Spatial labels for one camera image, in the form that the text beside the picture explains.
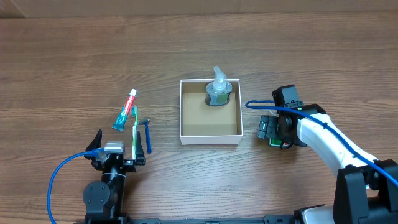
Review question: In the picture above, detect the blue disposable razor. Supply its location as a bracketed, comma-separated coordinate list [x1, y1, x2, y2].
[138, 119, 152, 154]

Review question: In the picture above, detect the right blue cable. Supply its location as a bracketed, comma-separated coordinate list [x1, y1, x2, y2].
[244, 100, 398, 189]

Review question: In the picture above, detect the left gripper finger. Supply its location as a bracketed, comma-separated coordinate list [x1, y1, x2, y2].
[85, 129, 103, 156]
[135, 131, 146, 165]

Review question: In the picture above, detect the red green toothpaste tube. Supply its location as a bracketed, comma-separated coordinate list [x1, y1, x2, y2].
[113, 89, 137, 131]

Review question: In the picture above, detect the white cardboard box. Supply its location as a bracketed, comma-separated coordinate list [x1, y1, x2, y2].
[179, 79, 243, 145]

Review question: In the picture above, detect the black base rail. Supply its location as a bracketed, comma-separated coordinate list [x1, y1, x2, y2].
[83, 215, 296, 224]

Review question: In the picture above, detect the clear soap pump bottle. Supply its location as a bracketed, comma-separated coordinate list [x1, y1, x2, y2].
[205, 66, 233, 106]

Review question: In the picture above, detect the green white toothbrush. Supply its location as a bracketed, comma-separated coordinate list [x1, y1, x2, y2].
[131, 105, 139, 161]

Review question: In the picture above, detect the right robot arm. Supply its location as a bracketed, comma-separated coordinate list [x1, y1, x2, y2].
[245, 100, 397, 224]

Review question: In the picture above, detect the left blue cable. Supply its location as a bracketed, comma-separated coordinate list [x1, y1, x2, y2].
[47, 148, 103, 224]

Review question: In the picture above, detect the blue cable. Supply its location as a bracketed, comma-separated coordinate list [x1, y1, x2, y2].
[47, 148, 103, 224]
[244, 100, 398, 189]

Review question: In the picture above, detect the green white packet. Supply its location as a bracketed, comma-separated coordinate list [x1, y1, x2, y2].
[269, 139, 289, 148]

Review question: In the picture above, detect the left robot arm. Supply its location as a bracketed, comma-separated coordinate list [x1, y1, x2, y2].
[83, 130, 146, 223]

